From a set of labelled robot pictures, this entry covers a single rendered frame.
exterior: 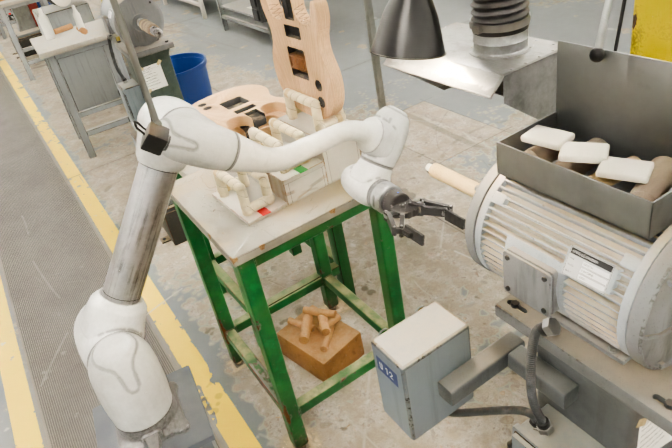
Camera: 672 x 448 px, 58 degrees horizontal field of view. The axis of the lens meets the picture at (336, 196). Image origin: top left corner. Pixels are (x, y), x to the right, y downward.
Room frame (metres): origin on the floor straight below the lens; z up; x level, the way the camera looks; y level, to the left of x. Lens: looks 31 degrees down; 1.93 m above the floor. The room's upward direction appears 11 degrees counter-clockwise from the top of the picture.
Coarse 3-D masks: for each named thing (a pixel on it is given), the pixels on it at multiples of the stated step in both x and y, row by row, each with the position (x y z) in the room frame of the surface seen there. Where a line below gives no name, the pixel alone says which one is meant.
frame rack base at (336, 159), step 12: (288, 120) 1.93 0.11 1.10; (300, 120) 1.91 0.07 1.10; (312, 120) 1.89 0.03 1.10; (348, 120) 1.83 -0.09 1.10; (312, 132) 1.79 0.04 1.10; (348, 144) 1.78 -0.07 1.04; (324, 156) 1.73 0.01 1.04; (336, 156) 1.76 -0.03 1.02; (348, 156) 1.78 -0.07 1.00; (360, 156) 1.80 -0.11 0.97; (336, 168) 1.75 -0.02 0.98; (336, 180) 1.75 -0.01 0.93
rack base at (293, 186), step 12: (312, 168) 1.71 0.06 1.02; (324, 168) 1.73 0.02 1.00; (276, 180) 1.69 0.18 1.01; (288, 180) 1.66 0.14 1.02; (300, 180) 1.68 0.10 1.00; (312, 180) 1.70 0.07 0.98; (324, 180) 1.73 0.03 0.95; (276, 192) 1.71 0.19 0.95; (288, 192) 1.66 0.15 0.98; (300, 192) 1.68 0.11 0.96; (312, 192) 1.70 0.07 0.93; (288, 204) 1.65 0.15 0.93
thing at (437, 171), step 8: (432, 168) 1.14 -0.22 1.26; (440, 168) 1.13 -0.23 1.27; (432, 176) 1.14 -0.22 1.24; (440, 176) 1.11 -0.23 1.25; (448, 176) 1.09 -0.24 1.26; (456, 176) 1.08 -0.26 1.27; (464, 176) 1.08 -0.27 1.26; (448, 184) 1.09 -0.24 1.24; (456, 184) 1.07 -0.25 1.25; (464, 184) 1.05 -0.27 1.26; (472, 184) 1.04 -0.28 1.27; (464, 192) 1.05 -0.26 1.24; (472, 192) 1.02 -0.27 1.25
